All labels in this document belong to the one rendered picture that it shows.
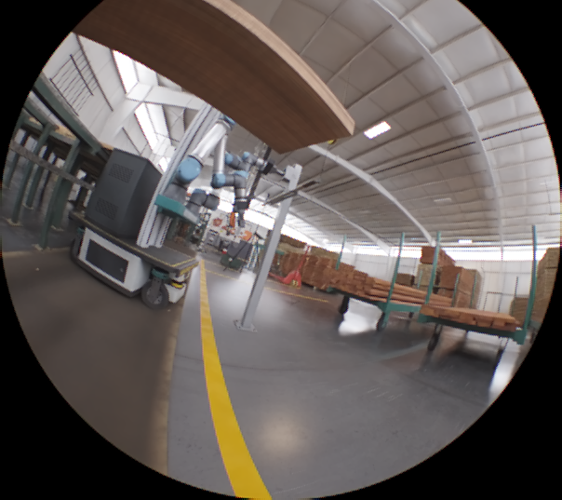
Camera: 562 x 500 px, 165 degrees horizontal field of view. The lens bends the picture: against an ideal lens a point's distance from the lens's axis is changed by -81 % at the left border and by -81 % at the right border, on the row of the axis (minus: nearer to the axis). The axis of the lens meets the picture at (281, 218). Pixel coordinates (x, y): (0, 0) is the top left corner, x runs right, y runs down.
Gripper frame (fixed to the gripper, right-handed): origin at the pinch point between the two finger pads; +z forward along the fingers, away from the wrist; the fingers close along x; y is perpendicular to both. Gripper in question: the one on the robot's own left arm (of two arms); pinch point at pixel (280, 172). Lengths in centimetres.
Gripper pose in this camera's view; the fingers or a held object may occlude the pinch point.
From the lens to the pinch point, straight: 150.8
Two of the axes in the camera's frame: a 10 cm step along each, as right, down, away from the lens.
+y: 1.1, -8.1, 5.7
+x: -4.8, 4.6, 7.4
